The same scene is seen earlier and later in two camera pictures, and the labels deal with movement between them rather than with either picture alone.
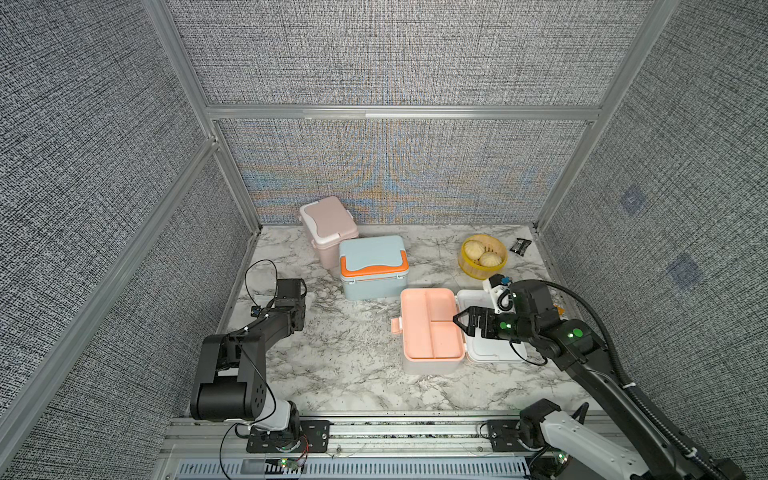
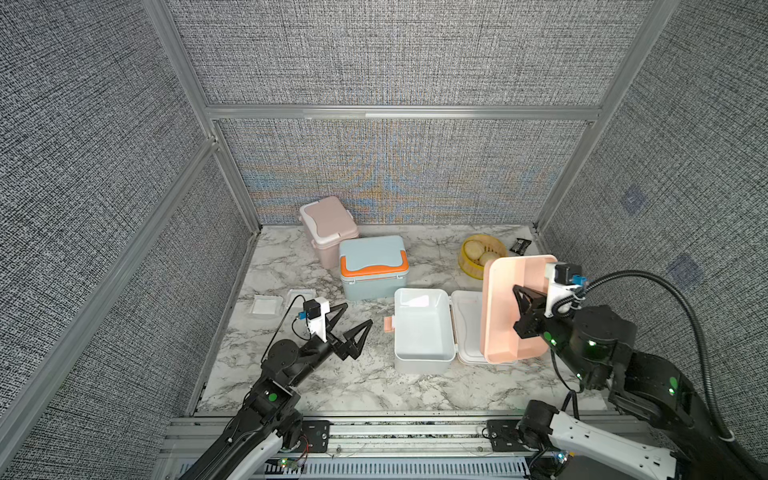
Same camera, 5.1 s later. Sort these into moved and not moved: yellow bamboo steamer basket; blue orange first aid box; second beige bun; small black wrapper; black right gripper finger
Moved: black right gripper finger
Not moved: small black wrapper; blue orange first aid box; yellow bamboo steamer basket; second beige bun
